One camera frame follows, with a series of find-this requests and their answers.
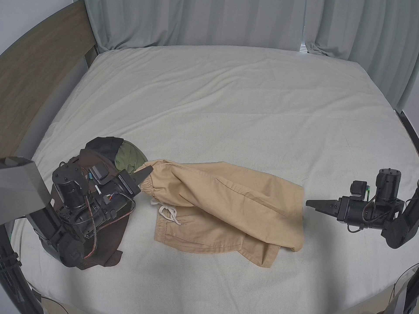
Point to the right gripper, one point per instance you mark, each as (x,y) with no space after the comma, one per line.
(355,211)

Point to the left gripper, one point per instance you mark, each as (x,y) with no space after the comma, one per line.
(121,193)

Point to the beige shorts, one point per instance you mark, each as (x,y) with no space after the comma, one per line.
(229,201)

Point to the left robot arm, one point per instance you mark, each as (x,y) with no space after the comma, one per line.
(19,188)

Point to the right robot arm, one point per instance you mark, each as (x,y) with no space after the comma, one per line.
(397,227)

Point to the bed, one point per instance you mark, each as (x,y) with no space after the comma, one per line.
(229,93)

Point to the green garment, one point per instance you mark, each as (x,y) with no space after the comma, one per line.
(129,157)

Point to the brown garment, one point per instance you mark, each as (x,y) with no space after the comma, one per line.
(108,240)

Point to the black garment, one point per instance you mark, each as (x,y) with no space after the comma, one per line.
(103,146)

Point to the pale grey-green curtain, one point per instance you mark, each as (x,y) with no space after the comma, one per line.
(360,18)
(196,11)

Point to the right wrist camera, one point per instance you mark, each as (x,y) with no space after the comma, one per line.
(359,188)

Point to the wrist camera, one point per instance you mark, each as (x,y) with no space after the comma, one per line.
(100,173)
(359,188)

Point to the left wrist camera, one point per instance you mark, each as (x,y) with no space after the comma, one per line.
(100,173)

